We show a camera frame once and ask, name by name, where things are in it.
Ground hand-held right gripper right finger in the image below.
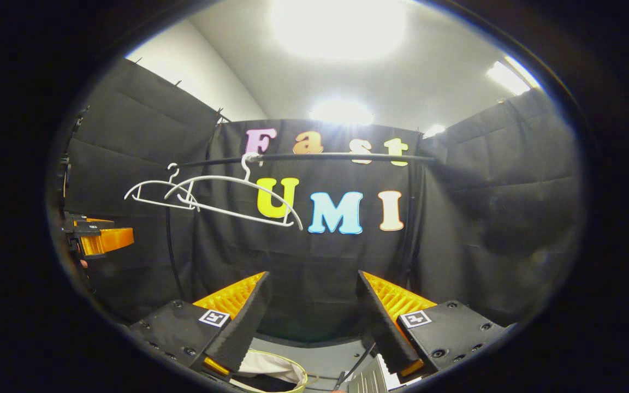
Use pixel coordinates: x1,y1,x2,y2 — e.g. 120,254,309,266
357,270,514,378

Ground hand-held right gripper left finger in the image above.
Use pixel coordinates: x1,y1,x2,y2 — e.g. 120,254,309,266
129,271,272,377

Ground beige laundry hamper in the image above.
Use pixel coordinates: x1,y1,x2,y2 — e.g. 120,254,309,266
230,349,311,393

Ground black knit jacket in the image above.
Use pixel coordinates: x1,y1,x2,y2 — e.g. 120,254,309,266
249,376,299,392

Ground white plastic hanger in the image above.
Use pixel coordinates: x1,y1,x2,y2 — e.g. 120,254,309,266
124,163,201,212
164,153,304,231

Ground black metal clothes rack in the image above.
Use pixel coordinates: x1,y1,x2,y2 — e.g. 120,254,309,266
164,153,436,306

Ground black backdrop cloth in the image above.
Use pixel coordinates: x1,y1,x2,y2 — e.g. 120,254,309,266
61,57,583,344

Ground rectangular ceiling light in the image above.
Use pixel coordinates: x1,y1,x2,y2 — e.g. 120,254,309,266
486,55,539,96
309,98,375,126

